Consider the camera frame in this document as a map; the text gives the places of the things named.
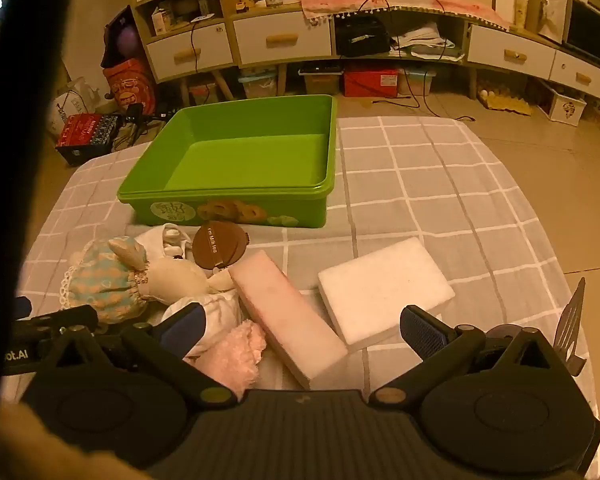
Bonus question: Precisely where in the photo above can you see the black bag on shelf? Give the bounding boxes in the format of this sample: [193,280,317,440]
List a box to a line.
[334,14,392,57]

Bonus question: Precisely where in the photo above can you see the yellow egg tray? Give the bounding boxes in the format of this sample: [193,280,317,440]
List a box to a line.
[477,87,534,116]

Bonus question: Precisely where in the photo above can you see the clear box with pale lid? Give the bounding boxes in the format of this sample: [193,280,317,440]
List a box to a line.
[399,69,437,96]

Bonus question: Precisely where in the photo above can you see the rabbit doll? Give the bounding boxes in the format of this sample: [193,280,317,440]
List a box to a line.
[60,236,237,326]

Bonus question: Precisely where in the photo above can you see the red patterned box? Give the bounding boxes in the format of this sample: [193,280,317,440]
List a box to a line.
[55,113,121,166]

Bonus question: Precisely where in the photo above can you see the black microwave oven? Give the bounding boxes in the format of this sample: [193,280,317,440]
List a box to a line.
[562,0,600,64]

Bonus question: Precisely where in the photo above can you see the white ruffled plush toy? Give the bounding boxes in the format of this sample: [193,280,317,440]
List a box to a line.
[162,292,247,358]

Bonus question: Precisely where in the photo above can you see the white plastic sack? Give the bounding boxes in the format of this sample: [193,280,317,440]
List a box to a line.
[50,77,101,136]

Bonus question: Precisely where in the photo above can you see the small white drawer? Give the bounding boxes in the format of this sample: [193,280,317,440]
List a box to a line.
[548,51,600,100]

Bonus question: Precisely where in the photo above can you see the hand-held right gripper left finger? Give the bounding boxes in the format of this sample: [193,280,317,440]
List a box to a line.
[40,302,238,408]

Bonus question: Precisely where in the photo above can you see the clear box with blue lid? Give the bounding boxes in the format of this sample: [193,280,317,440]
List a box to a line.
[238,71,279,100]

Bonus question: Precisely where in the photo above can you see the wooden cabinet unit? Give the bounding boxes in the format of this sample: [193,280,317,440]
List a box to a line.
[129,0,600,107]

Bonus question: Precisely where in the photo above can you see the green plastic storage box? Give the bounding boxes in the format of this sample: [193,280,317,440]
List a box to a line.
[117,94,339,229]

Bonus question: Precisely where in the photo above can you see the white sponge block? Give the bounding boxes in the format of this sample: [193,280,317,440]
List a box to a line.
[318,236,456,352]

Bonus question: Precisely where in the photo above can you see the orange printed bag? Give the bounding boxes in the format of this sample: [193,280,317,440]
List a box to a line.
[103,58,157,116]

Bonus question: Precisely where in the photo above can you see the pink sponge block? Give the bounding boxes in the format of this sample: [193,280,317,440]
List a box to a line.
[228,249,349,391]

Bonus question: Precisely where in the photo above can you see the small white plush toy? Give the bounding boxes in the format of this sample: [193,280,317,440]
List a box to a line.
[132,222,197,264]

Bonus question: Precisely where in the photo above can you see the cardboard tube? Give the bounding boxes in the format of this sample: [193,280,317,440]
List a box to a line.
[525,0,544,34]

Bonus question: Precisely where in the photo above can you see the pink plush toy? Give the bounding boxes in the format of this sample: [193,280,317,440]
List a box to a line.
[182,320,267,397]

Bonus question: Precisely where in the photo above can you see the pink cloth runner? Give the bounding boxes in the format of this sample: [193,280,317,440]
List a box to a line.
[300,0,512,32]

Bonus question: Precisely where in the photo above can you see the small clear plastic box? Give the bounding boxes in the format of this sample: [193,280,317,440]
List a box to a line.
[188,82,219,106]

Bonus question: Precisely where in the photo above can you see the pile of white cloths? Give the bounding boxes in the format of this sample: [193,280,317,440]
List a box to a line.
[390,22,465,61]

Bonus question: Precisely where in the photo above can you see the red cardboard box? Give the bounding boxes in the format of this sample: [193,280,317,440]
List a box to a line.
[343,69,400,99]

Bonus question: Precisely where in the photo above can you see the grey checked tablecloth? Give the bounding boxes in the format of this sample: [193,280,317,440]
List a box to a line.
[2,116,600,480]

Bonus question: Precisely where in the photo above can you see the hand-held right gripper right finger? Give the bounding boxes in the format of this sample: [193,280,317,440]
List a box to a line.
[369,304,563,408]

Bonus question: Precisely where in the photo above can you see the clear box with dark lid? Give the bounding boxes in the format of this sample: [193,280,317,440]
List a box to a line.
[298,66,344,96]

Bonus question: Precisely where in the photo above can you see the dark blurred strap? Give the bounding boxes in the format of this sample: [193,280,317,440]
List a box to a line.
[0,0,88,376]

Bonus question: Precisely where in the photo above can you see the white decorated box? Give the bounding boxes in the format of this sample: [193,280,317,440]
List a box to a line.
[538,80,587,126]

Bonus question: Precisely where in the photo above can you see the white drawer wooden handle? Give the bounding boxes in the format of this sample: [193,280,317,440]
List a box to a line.
[145,25,235,83]
[232,11,334,66]
[466,25,557,81]

